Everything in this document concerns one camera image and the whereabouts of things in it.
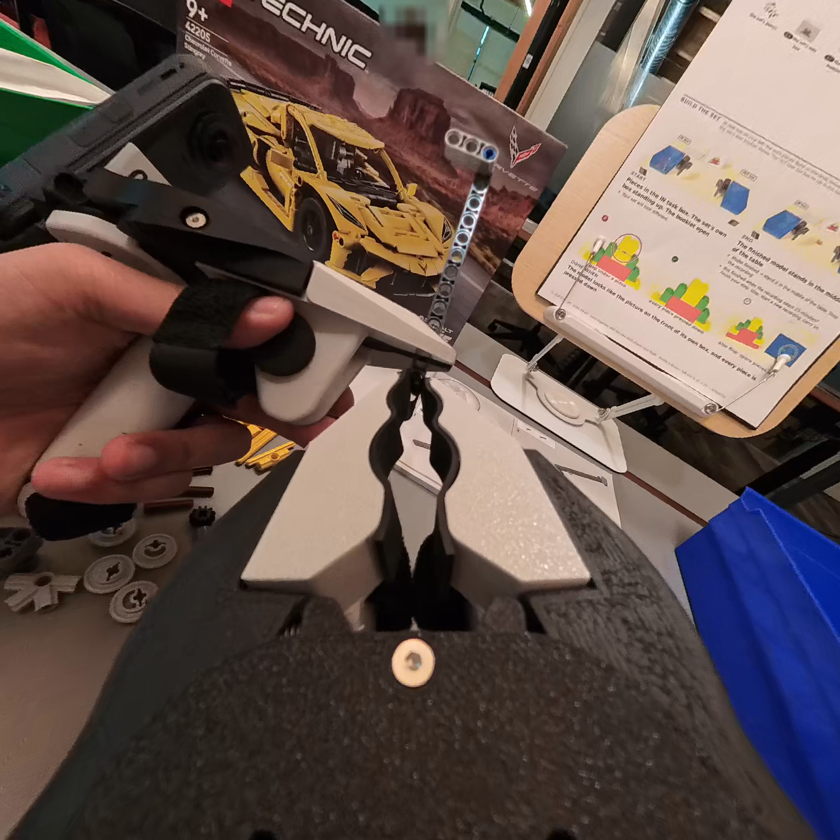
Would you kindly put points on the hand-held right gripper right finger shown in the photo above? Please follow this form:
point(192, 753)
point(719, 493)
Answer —
point(518, 518)

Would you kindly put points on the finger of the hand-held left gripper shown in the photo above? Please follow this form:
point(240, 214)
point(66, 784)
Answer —
point(374, 315)

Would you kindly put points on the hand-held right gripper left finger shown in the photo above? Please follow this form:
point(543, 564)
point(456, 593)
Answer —
point(308, 518)

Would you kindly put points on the long grey lego beam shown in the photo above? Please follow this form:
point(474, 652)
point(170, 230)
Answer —
point(463, 249)

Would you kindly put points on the light grey lego connector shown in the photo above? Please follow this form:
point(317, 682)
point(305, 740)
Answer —
point(469, 148)

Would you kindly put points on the pile of yellow lego pieces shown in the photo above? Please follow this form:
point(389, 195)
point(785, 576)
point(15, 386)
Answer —
point(266, 449)

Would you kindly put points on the lego instruction booklet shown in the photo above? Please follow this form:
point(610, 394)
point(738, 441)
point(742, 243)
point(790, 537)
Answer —
point(512, 426)

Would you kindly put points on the black lego gear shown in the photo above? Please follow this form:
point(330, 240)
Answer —
point(202, 517)

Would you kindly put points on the brown lego axle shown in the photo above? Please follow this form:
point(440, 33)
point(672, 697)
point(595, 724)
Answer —
point(167, 505)
point(198, 491)

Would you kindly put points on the grey lego wheel hub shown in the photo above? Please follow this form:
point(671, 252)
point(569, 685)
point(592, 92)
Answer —
point(133, 600)
point(109, 573)
point(155, 550)
point(115, 535)

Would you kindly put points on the lego set box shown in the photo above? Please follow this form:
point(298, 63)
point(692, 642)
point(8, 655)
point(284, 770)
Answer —
point(367, 131)

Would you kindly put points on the grey cross lego piece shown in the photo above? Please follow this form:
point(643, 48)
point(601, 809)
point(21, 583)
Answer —
point(39, 587)

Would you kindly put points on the person's left hand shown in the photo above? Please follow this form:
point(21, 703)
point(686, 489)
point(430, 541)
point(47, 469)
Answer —
point(65, 328)

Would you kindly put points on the green plastic bin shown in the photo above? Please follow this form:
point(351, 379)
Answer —
point(33, 124)

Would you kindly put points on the blue plastic bin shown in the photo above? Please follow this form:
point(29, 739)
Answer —
point(774, 623)

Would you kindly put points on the printed instruction sheet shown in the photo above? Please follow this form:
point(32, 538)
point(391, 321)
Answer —
point(722, 229)

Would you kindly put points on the dark grey lego frame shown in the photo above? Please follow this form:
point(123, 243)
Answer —
point(16, 548)

